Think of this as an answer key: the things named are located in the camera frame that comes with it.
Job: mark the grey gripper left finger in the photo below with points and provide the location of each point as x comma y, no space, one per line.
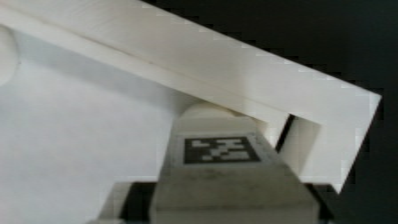
127,204

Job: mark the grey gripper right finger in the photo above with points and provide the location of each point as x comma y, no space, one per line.
335,213

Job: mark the white table leg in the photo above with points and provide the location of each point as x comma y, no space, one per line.
227,183

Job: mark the white square table top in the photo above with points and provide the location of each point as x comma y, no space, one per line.
109,65

